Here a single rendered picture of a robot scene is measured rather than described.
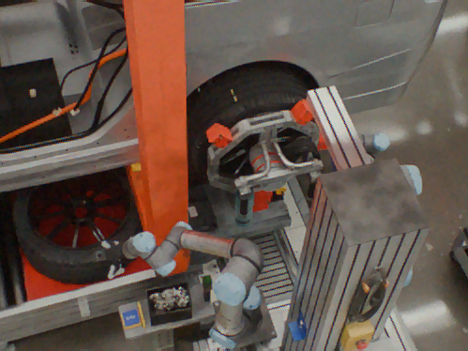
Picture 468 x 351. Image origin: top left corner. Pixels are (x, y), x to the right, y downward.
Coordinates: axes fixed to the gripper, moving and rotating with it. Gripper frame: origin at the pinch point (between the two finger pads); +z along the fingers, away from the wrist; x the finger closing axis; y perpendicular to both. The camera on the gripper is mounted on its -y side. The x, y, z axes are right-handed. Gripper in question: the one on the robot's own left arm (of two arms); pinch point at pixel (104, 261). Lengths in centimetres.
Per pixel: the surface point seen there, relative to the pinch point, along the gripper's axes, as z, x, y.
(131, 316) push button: 42, -22, 28
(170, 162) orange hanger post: -45, 27, 14
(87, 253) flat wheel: 58, 13, 20
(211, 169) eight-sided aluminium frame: 2, 35, 64
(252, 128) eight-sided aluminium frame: -26, 45, 72
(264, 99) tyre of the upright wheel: -31, 56, 78
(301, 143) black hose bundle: -32, 35, 93
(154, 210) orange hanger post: -15.5, 15.1, 19.2
